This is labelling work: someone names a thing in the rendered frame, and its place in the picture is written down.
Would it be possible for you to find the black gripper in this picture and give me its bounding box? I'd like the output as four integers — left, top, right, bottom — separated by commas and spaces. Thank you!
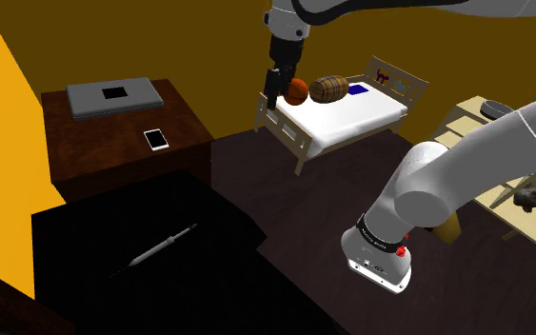
263, 36, 307, 111

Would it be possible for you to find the orange basketball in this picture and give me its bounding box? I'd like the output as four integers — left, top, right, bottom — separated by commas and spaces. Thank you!
283, 77, 310, 107

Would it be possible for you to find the brown wooden barrel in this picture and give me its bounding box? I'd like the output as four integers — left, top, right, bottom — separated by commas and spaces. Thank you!
308, 74, 350, 105

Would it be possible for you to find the beige bed with white mattress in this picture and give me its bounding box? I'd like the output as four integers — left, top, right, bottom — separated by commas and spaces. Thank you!
253, 54, 430, 177

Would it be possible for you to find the blue pillow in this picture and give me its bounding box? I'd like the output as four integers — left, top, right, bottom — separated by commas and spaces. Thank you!
347, 82, 371, 97

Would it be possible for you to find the white smartphone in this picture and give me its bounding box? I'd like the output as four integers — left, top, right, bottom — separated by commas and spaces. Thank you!
143, 128, 170, 152

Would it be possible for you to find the dark brown wooden nightstand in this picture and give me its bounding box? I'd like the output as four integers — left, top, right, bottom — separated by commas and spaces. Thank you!
39, 77, 216, 204

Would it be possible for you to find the grey closed laptop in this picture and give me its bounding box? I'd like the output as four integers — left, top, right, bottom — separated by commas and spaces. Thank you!
66, 76, 165, 122

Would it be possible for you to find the grey soldering iron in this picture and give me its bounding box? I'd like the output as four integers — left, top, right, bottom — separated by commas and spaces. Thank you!
109, 222, 199, 280

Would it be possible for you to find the black table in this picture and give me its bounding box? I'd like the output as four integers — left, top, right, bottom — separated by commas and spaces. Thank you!
30, 169, 343, 335

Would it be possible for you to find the grey bowl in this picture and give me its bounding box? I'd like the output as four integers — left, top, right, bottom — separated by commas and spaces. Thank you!
479, 99, 515, 121

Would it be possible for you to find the brown lumpy object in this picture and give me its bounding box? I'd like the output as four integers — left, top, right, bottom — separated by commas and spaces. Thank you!
512, 184, 536, 214

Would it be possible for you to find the beige wooden desk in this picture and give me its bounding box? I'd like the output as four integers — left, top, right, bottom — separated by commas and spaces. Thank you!
428, 94, 536, 266

